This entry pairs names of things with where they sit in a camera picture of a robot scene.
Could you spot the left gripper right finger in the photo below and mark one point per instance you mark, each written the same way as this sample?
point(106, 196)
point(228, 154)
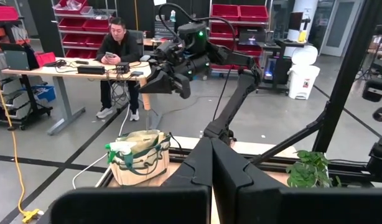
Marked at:
point(303, 207)

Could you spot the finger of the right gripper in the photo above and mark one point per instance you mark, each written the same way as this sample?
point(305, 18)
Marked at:
point(161, 82)

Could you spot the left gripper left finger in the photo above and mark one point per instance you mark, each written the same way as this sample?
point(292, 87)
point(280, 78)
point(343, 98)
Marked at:
point(132, 207)

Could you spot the green spray bottle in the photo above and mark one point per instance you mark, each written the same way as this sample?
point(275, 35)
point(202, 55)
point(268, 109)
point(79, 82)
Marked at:
point(121, 147)

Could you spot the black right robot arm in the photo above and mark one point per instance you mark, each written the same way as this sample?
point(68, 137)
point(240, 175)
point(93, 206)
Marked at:
point(234, 102)

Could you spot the beige green gardening bag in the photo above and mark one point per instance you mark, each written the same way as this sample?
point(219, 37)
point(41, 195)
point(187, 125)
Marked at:
point(141, 168)

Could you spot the green leafy potted plant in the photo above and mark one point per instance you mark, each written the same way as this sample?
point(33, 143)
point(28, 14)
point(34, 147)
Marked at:
point(309, 169)

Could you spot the small black device box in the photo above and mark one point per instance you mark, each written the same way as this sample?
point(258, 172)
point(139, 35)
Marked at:
point(123, 68)

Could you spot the grey office chair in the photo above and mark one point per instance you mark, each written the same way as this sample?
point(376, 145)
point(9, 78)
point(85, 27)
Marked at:
point(138, 40)

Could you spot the person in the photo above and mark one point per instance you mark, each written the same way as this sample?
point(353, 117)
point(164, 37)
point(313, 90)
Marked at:
point(119, 46)

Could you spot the smartphone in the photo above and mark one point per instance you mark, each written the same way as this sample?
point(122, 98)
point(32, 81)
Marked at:
point(109, 54)

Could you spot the red bin shelf rack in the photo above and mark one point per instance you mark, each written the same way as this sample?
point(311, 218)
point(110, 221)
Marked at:
point(79, 34)
point(237, 14)

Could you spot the long black power box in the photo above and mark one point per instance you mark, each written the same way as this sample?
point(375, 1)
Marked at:
point(91, 69)

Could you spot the black equipment cart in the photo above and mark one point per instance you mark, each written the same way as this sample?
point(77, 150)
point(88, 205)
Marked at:
point(276, 62)

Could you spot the wooden desk grey legs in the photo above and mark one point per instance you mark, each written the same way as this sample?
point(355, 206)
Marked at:
point(69, 70)

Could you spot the white pedal trash bin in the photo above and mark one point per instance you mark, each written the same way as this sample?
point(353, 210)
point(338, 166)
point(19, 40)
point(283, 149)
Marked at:
point(303, 77)

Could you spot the blue storage bin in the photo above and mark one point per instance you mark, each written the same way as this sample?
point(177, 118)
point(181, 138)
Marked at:
point(44, 93)

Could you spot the red storage bin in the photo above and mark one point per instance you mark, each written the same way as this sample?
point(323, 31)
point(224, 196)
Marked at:
point(45, 59)

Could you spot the black wheeled storage rack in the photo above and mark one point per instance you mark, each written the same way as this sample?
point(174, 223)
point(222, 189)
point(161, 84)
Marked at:
point(10, 102)

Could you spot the black aluminium table frame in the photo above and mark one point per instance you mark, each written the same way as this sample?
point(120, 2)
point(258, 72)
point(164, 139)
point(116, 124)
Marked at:
point(349, 77)

